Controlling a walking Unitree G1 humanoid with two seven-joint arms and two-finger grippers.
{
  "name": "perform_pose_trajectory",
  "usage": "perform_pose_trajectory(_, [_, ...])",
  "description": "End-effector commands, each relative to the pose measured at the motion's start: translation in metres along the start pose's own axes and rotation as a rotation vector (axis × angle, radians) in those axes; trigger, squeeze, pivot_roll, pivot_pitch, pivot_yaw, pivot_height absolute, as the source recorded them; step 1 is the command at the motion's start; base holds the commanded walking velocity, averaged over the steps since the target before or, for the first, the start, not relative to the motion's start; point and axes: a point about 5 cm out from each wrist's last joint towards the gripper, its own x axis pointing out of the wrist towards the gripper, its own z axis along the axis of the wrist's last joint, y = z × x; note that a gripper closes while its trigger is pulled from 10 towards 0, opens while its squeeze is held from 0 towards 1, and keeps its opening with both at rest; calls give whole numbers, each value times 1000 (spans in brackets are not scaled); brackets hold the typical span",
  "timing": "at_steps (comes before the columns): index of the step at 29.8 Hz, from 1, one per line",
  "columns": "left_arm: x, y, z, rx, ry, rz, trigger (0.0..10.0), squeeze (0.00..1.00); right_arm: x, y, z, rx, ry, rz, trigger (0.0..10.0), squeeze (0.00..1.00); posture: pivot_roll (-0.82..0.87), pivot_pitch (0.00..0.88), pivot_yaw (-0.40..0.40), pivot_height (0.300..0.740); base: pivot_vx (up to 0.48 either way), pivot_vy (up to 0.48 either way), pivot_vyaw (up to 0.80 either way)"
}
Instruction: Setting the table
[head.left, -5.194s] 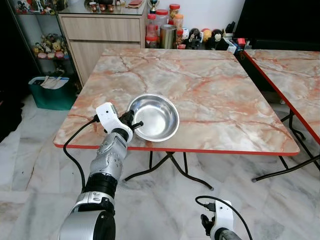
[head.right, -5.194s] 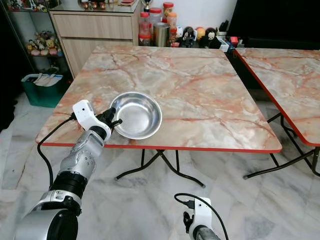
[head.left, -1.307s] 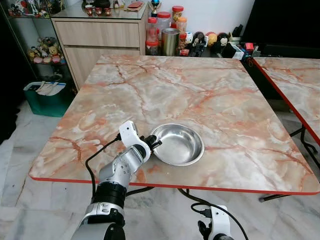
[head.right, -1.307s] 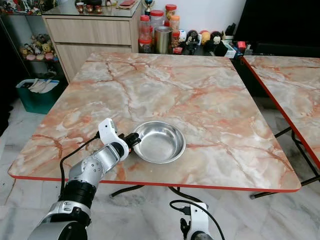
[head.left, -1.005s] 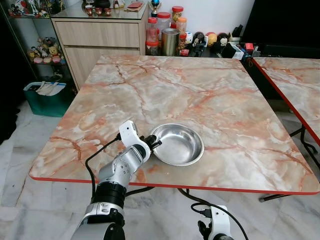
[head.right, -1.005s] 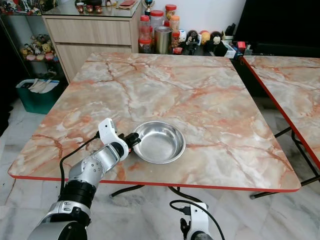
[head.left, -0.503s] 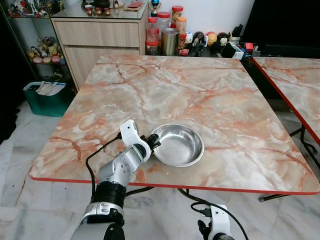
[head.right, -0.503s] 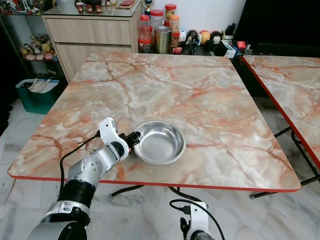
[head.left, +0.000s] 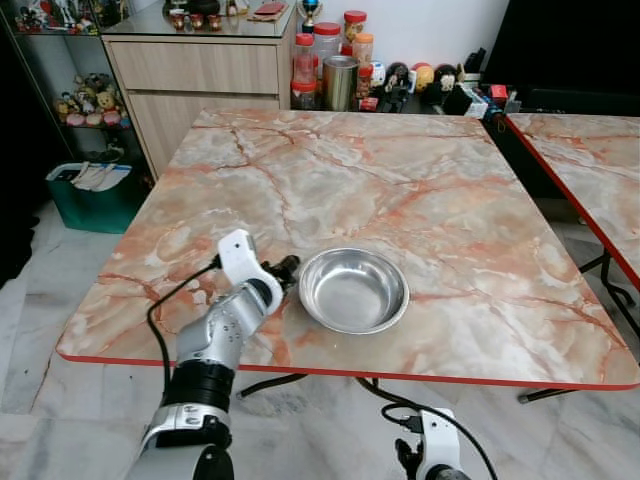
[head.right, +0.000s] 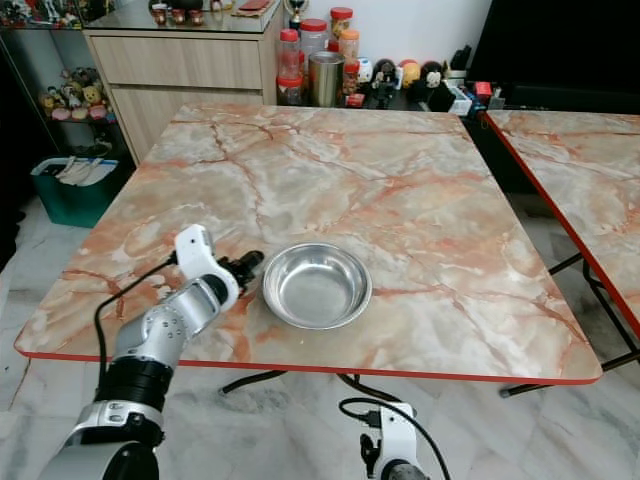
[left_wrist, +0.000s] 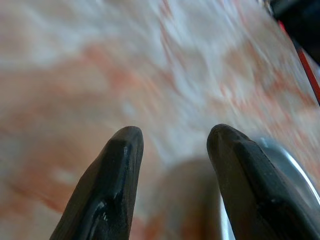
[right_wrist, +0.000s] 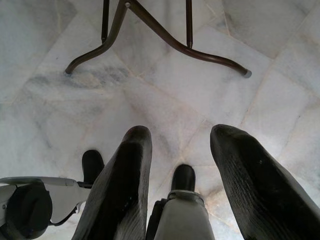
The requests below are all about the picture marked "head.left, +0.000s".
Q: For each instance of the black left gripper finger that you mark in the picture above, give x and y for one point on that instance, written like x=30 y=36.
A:
x=291 y=274
x=292 y=261

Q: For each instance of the large steel bowl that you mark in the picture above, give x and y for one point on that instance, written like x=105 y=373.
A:
x=355 y=295

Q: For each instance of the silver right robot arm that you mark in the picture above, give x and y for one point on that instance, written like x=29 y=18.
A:
x=448 y=473

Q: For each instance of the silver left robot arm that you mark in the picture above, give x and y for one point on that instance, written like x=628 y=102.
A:
x=215 y=340

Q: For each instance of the marble folding table red edge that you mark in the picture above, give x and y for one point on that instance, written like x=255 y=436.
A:
x=420 y=180
x=590 y=160

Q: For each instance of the small red-lid jar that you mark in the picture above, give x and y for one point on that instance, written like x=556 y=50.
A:
x=371 y=82
x=304 y=95

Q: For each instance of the steel tumbler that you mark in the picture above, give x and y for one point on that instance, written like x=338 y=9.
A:
x=340 y=85

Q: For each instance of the teal plastic bin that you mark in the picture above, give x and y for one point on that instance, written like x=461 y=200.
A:
x=90 y=212

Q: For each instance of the pink red-capped bottle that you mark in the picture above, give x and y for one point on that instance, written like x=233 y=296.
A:
x=304 y=60

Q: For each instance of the white papers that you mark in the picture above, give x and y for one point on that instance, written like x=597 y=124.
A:
x=97 y=177

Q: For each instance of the black mouse figurine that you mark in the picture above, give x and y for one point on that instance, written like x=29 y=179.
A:
x=447 y=78
x=397 y=78

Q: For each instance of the wooden drawer cabinet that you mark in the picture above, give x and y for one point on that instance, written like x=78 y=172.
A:
x=200 y=70

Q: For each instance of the large clear red-lid jar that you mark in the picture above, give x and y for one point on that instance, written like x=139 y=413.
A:
x=327 y=40

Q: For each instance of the yellow figurine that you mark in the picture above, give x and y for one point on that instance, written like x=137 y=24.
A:
x=424 y=76

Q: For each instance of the white electronic box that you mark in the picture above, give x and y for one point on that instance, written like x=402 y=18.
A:
x=472 y=100

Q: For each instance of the small plush toy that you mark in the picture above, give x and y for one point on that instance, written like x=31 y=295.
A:
x=72 y=105
x=108 y=100

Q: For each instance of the gold trophy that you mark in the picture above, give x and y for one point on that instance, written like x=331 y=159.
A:
x=311 y=14

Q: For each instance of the red wallet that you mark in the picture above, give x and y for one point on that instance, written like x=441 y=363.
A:
x=269 y=10

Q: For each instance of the small red box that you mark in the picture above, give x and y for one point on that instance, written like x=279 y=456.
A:
x=498 y=95

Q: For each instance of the small black device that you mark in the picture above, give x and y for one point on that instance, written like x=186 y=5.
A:
x=476 y=60

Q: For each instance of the glass display shelf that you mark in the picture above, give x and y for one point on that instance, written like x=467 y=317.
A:
x=40 y=60

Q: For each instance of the black television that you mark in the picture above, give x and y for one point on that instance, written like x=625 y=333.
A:
x=570 y=40

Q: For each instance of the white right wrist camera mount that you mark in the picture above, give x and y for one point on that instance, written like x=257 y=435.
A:
x=438 y=440

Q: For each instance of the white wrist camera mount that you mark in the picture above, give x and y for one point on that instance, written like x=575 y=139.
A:
x=238 y=258
x=438 y=440

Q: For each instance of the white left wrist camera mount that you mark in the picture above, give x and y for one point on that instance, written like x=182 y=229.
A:
x=238 y=258

